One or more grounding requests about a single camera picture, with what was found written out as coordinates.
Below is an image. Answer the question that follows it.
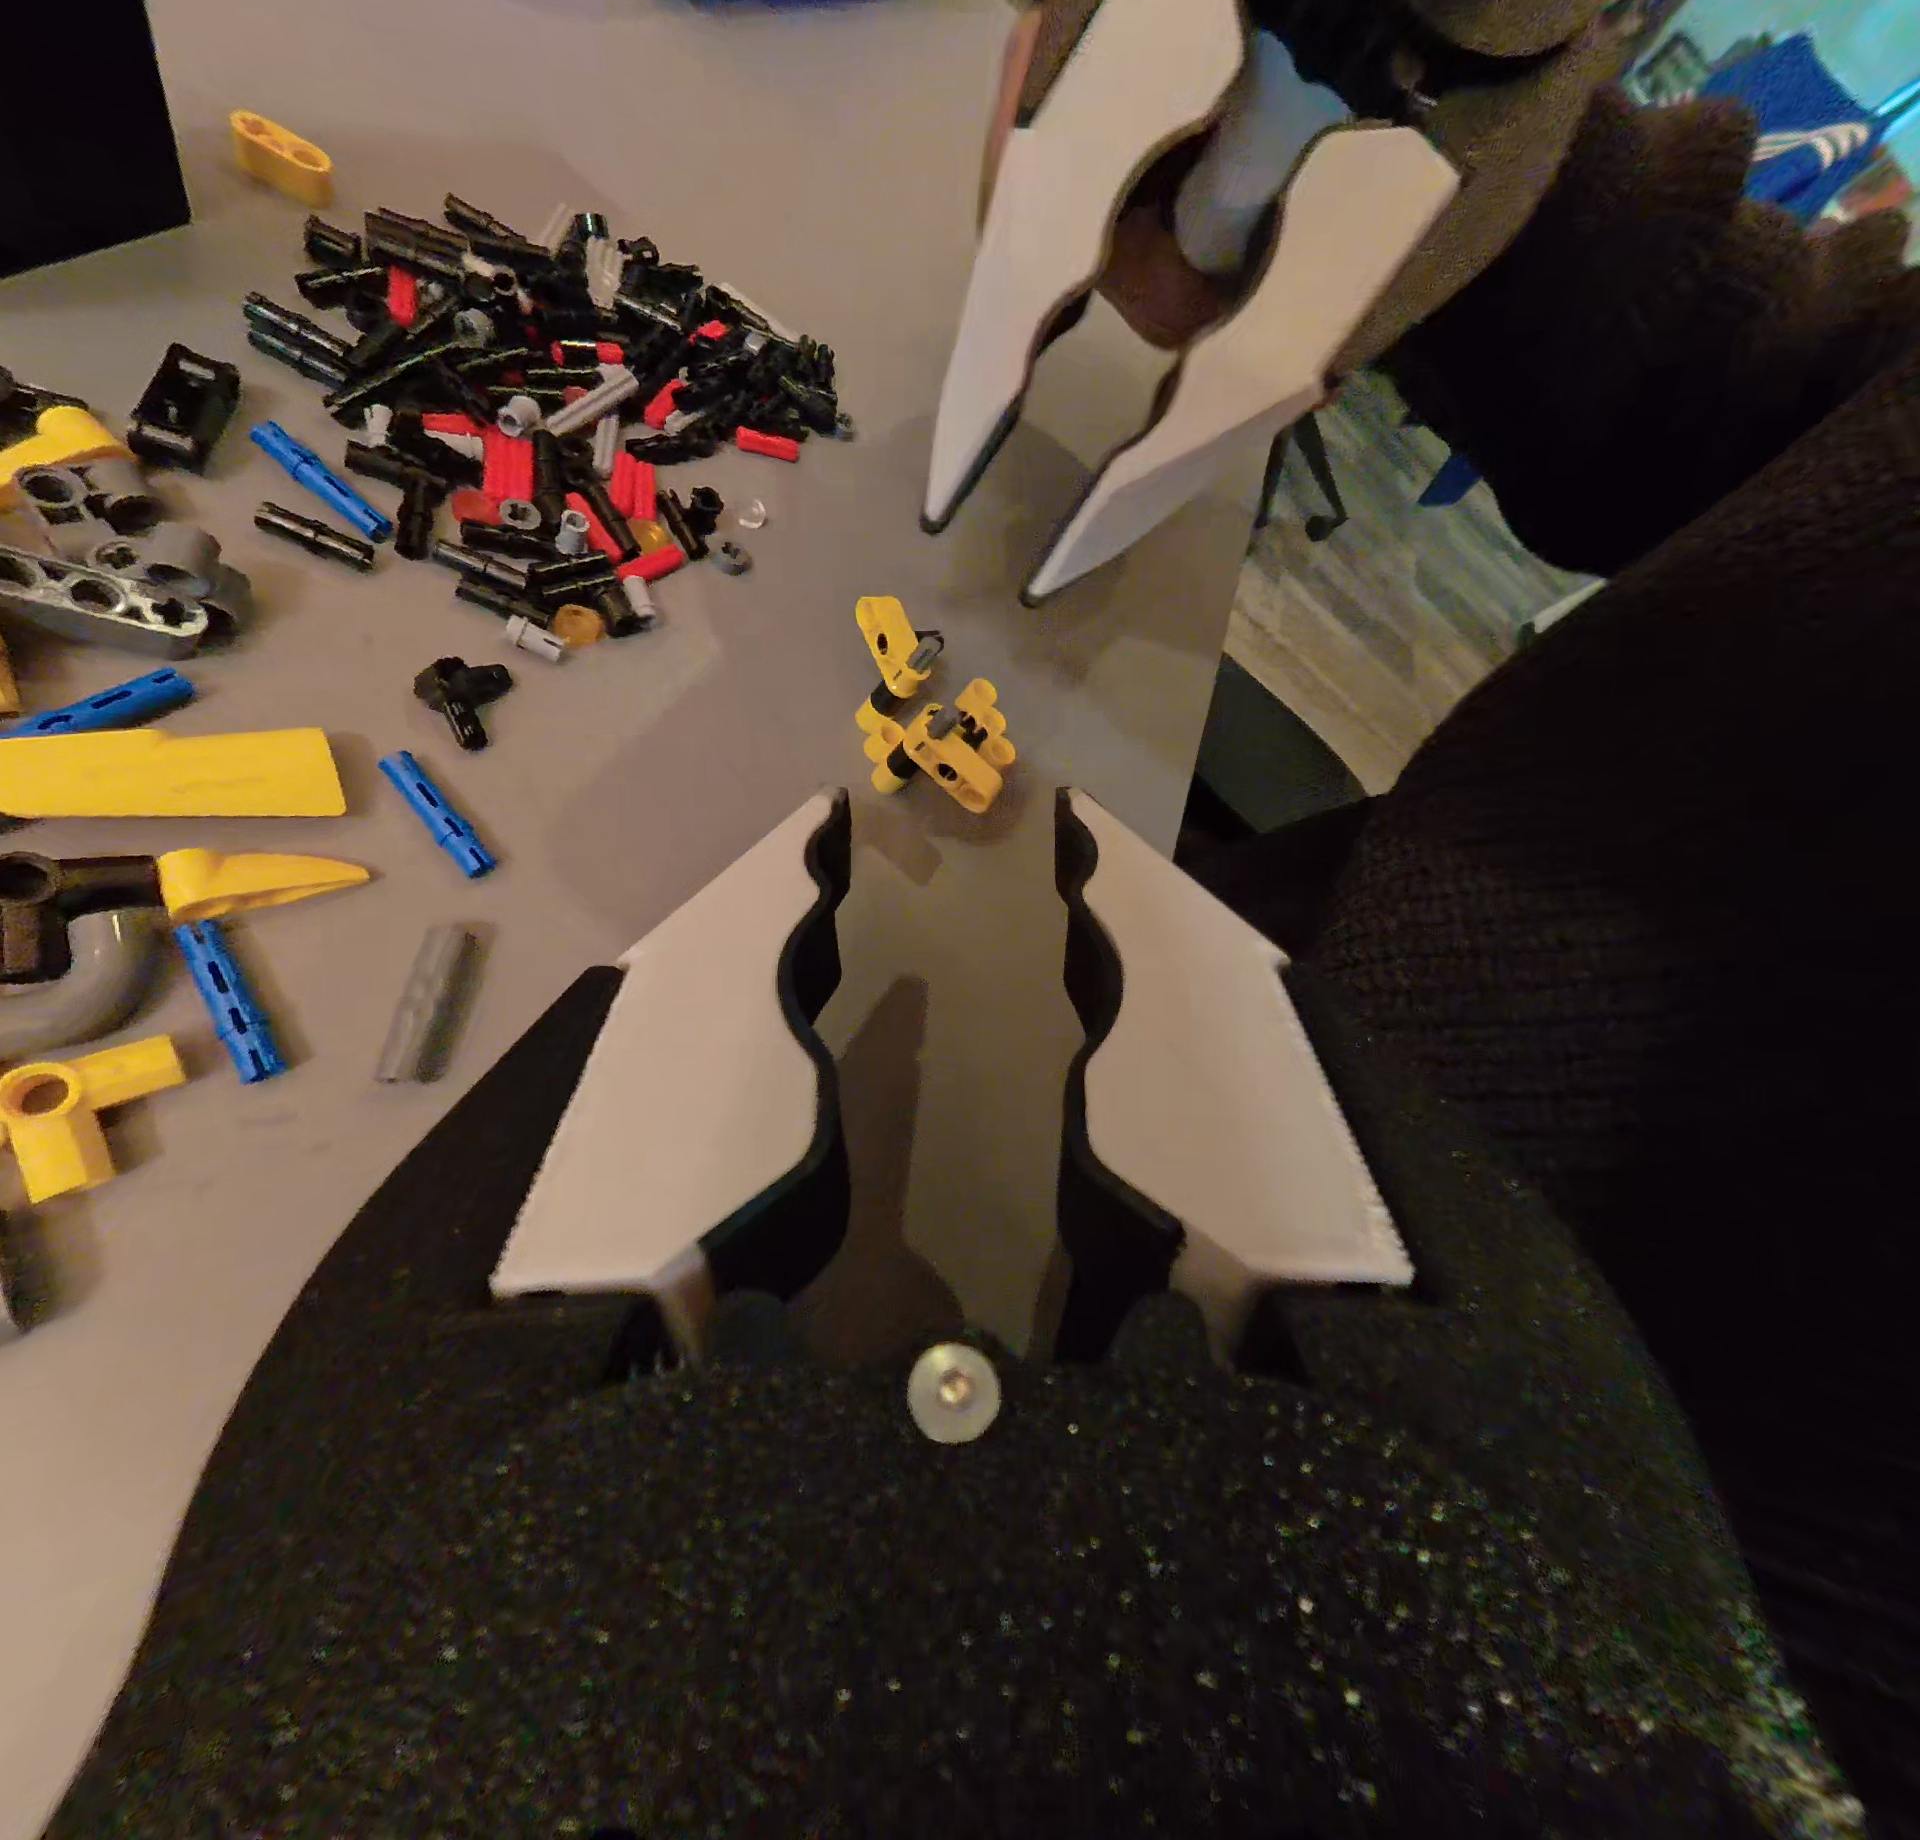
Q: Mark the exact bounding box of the dark grey tube connector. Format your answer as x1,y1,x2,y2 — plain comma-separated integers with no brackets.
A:
375,922,488,1086

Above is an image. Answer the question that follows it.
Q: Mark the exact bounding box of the black connector pin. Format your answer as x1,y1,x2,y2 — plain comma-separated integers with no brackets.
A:
254,502,378,573

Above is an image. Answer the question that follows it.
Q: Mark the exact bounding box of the black perforated box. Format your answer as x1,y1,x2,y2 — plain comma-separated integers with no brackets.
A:
0,0,195,283

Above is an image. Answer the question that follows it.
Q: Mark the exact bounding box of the person's right forearm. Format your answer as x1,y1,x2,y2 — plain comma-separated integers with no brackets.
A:
1372,81,1920,574

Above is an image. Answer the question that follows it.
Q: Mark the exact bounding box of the yellow two-hole beam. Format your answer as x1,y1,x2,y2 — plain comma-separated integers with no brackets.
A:
228,109,339,210

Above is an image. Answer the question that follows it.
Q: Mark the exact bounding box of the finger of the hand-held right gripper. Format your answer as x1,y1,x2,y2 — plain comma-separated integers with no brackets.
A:
920,0,1254,538
1020,120,1469,608

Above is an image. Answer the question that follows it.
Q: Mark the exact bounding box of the blue connector pin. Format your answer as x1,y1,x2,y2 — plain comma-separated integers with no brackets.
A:
378,751,499,882
246,421,394,545

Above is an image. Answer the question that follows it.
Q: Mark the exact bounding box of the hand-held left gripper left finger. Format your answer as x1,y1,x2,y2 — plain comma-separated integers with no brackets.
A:
488,785,855,1364

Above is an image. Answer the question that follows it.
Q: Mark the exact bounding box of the pile of yellow grey building pieces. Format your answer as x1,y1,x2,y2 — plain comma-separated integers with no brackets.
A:
0,366,375,1339

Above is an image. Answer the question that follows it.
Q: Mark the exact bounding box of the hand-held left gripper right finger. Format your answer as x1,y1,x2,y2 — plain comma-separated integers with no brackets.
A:
1055,785,1418,1364

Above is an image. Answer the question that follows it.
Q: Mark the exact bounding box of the black block connector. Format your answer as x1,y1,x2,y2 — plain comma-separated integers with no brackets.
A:
126,343,244,471

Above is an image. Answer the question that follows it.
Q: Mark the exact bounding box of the black T-shaped connector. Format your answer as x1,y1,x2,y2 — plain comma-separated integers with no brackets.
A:
411,655,517,752

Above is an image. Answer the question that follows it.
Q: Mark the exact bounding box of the pile of black red pins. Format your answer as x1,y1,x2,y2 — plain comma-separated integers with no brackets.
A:
244,192,857,660

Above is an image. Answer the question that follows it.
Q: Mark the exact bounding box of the person's right hand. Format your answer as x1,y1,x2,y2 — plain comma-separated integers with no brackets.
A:
1108,186,1254,350

